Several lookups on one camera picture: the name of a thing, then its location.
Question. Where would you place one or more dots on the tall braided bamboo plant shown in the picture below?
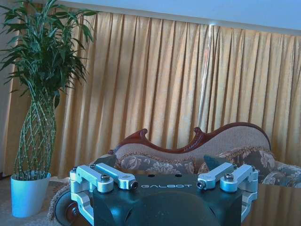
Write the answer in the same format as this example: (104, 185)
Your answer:
(44, 61)

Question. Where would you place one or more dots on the white plant pot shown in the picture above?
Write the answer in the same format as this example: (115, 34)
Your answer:
(28, 195)

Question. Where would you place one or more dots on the square floral cushion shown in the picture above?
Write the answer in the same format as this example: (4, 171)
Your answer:
(256, 162)

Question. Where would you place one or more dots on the long floral cushion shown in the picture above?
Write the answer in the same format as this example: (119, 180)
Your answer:
(160, 164)

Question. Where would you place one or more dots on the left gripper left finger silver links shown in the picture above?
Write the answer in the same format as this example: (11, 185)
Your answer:
(94, 176)

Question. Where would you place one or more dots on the carved wooden beige sofa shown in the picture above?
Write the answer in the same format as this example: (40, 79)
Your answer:
(225, 139)

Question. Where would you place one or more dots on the yellow pleated curtain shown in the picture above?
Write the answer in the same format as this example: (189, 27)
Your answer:
(254, 84)
(141, 89)

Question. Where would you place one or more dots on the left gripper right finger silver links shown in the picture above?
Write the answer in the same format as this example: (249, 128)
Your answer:
(237, 179)

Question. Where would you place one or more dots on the round dark disc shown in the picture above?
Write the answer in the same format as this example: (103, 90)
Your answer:
(67, 208)

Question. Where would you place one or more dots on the fringed beige rug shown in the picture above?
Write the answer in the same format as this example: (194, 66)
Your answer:
(57, 188)

